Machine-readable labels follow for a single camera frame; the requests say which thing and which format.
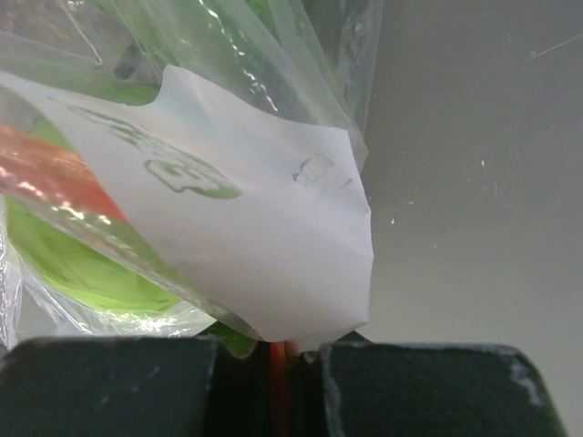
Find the clear zip bag red slider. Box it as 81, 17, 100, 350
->
1, 1, 374, 349

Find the fake cabbage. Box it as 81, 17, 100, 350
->
1, 117, 183, 318

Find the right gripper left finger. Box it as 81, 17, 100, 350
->
1, 336, 273, 436

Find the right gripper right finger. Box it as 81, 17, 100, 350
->
290, 332, 568, 436

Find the fake green pepper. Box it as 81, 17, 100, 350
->
40, 1, 383, 127

